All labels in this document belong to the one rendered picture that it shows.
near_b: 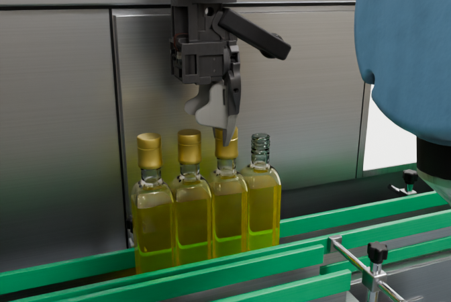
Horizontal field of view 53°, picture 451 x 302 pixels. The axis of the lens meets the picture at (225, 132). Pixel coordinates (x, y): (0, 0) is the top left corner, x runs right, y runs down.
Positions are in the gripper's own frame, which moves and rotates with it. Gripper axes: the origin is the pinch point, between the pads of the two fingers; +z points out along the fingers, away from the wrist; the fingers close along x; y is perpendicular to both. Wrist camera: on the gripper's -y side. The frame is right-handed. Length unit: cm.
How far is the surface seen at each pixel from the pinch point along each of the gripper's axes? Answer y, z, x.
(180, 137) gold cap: 7.1, -0.3, 1.0
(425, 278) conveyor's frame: -37.3, 30.9, 5.3
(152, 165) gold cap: 11.5, 3.0, 1.8
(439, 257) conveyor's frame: -40.9, 27.7, 4.4
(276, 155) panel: -14.8, 9.9, -12.4
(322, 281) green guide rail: -9.8, 19.3, 13.4
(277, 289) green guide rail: -2.8, 18.9, 13.3
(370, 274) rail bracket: -16.7, 18.7, 15.0
